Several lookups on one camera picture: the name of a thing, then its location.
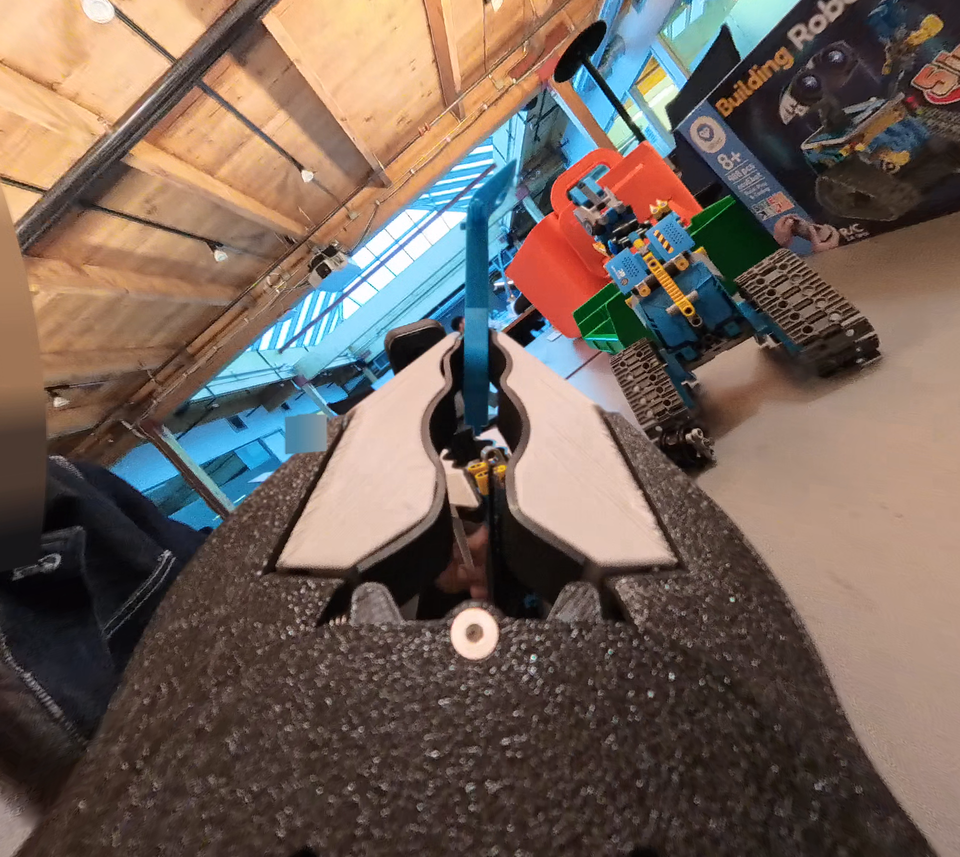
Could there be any large robot kit box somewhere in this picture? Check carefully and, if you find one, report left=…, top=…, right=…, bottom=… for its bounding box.
left=669, top=0, right=960, bottom=251

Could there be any orange plastic bin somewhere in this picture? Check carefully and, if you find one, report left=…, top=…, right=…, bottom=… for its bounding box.
left=504, top=143, right=702, bottom=341

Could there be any blue brick separator tool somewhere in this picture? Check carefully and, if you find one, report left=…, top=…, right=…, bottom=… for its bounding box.
left=459, top=159, right=520, bottom=437

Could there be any ceiling mounted device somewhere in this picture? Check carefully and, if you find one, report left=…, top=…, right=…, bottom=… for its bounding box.
left=306, top=244, right=354, bottom=290

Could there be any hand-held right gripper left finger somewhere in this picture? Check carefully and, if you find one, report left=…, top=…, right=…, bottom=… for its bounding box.
left=276, top=332, right=460, bottom=603

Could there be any black office chair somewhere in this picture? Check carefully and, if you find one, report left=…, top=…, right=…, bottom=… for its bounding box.
left=384, top=319, right=451, bottom=378

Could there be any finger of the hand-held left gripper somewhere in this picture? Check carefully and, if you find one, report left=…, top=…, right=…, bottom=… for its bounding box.
left=438, top=450, right=483, bottom=512

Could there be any white desk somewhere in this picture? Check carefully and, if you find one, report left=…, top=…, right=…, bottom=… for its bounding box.
left=525, top=212, right=960, bottom=857

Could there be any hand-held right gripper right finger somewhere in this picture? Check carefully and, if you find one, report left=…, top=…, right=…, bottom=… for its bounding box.
left=491, top=332, right=680, bottom=588

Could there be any black ceiling pipe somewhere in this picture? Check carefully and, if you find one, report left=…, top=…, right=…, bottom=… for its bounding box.
left=15, top=0, right=370, bottom=252

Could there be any green plastic bin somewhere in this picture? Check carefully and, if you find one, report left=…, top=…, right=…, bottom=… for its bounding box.
left=572, top=195, right=781, bottom=356

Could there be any black disc on pole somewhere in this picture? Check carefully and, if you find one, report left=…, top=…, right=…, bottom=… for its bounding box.
left=552, top=20, right=650, bottom=146

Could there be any blue tracked toy robot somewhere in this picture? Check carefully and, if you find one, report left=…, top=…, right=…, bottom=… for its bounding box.
left=566, top=170, right=882, bottom=470

